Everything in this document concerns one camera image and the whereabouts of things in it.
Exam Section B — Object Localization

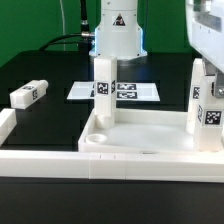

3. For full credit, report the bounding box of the white U-shaped fence frame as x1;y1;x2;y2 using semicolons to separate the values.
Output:
0;108;224;184

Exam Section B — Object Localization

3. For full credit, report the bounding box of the white desk tabletop tray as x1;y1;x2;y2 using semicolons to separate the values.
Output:
77;108;224;155

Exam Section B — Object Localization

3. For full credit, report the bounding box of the white thin cable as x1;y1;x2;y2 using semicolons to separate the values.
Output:
59;0;67;52

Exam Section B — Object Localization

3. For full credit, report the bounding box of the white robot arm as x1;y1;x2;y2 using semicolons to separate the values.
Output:
89;0;224;98

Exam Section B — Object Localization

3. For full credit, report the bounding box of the fiducial marker sheet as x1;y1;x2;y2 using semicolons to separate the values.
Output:
67;82;160;102

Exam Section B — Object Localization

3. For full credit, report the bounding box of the black cable with connector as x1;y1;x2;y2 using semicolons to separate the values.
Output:
38;0;98;52

